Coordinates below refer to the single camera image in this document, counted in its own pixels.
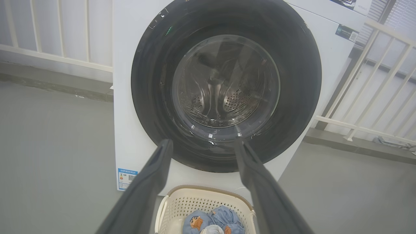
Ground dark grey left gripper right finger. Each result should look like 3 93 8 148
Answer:
234 138 314 234

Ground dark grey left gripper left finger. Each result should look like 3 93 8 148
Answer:
95 139 174 234

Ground blue cartoon print clothes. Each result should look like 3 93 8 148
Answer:
182 205 246 234

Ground white cloth garment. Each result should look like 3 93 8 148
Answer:
200 224 225 234

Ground black-rimmed glass washing machine door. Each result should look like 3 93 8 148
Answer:
131 0 322 173

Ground cream perforated laundry basket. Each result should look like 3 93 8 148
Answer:
155 185 257 234

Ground white front-load washing machine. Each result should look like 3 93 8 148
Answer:
112 0 372 205

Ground blue energy label sticker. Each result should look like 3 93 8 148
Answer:
117 168 138 191

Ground white metal railing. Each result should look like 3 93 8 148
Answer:
314 18 416 145
0 0 113 73

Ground dark QR code sticker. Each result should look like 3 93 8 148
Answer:
335 24 359 43

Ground grey window blinds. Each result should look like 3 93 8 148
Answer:
357 0 416 44

